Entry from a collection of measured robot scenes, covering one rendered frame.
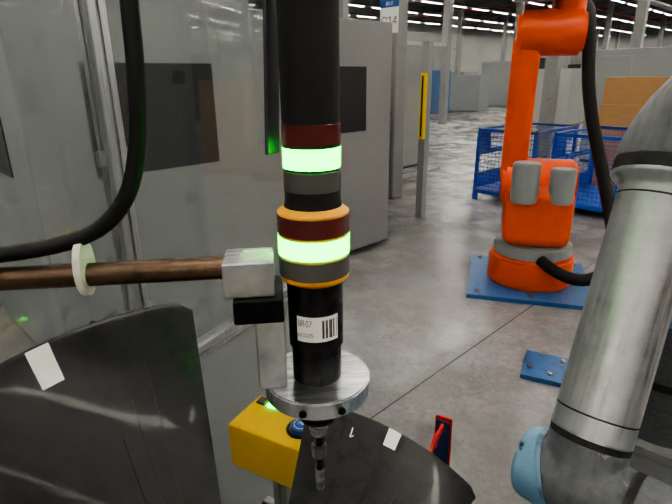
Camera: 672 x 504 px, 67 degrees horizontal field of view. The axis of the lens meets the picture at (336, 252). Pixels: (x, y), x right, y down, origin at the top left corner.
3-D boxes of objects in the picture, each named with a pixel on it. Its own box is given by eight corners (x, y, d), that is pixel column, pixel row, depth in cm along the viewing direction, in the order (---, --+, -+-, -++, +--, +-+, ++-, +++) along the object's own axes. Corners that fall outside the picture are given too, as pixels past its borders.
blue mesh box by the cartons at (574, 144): (541, 209, 644) (552, 131, 612) (584, 194, 723) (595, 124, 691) (614, 223, 583) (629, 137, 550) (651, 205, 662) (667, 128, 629)
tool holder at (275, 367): (231, 429, 30) (217, 278, 27) (238, 366, 37) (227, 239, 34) (378, 416, 31) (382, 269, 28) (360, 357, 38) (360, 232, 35)
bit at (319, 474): (330, 485, 37) (329, 426, 35) (321, 494, 36) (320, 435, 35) (318, 479, 38) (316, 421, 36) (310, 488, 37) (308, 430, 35)
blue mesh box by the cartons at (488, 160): (470, 199, 705) (475, 127, 672) (512, 185, 789) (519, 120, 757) (531, 209, 646) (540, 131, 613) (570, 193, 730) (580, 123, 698)
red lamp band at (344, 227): (277, 243, 28) (276, 222, 28) (276, 222, 32) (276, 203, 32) (354, 239, 29) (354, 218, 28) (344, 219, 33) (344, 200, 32)
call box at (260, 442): (231, 470, 93) (227, 422, 89) (263, 437, 101) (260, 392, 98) (306, 502, 86) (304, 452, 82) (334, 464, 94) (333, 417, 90)
